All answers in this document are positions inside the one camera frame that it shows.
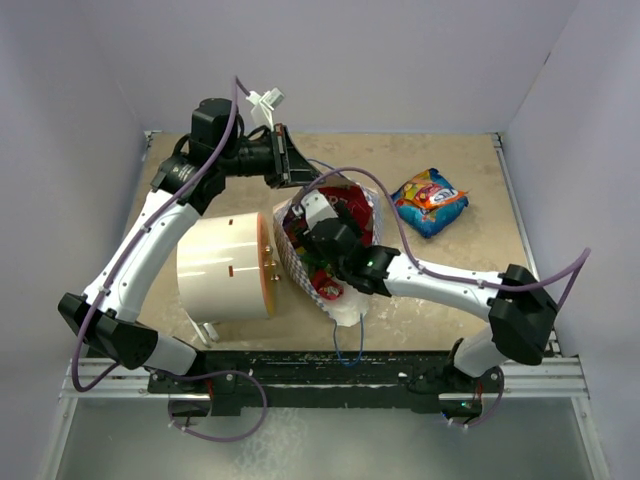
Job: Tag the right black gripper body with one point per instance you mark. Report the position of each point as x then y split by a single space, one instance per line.
344 215

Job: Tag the blue checkered paper bag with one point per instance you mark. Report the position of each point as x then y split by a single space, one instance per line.
302 261

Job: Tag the white cylindrical container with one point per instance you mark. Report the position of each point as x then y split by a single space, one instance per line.
225 267

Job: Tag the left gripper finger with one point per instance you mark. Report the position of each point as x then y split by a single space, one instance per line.
295 159
295 178

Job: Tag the aluminium frame rail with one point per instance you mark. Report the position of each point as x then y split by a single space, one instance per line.
554 377

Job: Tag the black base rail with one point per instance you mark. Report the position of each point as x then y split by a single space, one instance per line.
419 381

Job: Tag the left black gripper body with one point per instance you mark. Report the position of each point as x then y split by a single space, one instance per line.
266 158

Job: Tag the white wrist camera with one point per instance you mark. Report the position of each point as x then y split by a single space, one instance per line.
316 208
264 106

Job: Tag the magenta red snack bag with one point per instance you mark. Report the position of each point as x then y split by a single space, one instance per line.
352 197

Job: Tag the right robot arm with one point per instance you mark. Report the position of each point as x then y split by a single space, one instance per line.
518 313

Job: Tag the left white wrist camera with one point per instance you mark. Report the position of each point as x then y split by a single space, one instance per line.
264 106

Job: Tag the small red snack bag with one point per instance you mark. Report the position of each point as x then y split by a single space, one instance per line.
326 287

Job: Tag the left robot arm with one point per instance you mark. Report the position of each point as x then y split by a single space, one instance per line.
105 315

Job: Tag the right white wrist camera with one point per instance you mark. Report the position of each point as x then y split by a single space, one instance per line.
316 208

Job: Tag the blue snack bag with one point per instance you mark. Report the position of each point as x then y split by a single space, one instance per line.
426 222

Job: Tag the orange snack bag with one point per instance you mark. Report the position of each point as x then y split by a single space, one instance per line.
433 195

